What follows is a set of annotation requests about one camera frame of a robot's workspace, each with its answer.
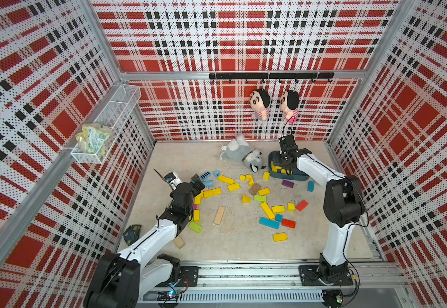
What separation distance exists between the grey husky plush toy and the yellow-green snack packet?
581mm

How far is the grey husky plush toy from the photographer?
104 cm

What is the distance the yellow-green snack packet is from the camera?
63cm
